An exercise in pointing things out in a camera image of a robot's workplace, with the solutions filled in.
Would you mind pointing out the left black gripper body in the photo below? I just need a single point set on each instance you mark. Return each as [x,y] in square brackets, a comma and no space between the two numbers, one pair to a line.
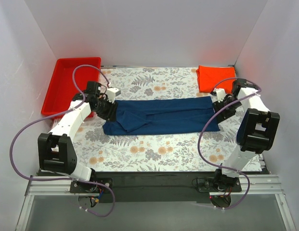
[111,109]

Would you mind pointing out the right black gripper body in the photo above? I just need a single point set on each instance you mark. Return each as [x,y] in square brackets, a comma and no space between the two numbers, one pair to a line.
[221,109]

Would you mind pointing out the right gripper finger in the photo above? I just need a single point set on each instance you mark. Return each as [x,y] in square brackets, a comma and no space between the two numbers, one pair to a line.
[217,106]
[223,116]

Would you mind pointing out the navy blue t shirt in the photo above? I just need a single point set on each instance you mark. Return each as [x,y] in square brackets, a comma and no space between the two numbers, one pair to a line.
[160,117]

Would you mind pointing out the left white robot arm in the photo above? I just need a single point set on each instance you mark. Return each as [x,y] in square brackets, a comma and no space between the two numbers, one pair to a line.
[56,151]

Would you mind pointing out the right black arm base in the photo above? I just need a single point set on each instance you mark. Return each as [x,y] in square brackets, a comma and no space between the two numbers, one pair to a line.
[207,185]

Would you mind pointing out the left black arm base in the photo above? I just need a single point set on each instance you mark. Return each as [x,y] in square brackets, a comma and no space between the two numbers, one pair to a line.
[85,187]

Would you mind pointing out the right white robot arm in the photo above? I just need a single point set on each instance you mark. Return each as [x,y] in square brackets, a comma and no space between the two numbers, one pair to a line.
[257,130]

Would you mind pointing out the folded orange t shirt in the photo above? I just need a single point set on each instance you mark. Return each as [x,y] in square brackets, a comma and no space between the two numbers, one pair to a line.
[209,77]

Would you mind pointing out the floral patterned table mat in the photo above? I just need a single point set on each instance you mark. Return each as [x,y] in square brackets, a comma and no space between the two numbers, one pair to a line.
[174,152]

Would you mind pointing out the red plastic tray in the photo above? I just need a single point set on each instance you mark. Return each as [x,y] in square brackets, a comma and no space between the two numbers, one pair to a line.
[61,89]

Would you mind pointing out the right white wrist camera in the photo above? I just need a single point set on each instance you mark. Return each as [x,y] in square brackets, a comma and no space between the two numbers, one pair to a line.
[219,93]

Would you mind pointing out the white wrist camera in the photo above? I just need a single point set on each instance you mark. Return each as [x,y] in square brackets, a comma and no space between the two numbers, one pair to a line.
[219,93]
[112,93]

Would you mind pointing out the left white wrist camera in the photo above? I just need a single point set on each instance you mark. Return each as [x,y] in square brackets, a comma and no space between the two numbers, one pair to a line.
[112,93]

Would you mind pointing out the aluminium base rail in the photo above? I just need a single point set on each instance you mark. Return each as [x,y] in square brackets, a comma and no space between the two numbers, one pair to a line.
[49,186]

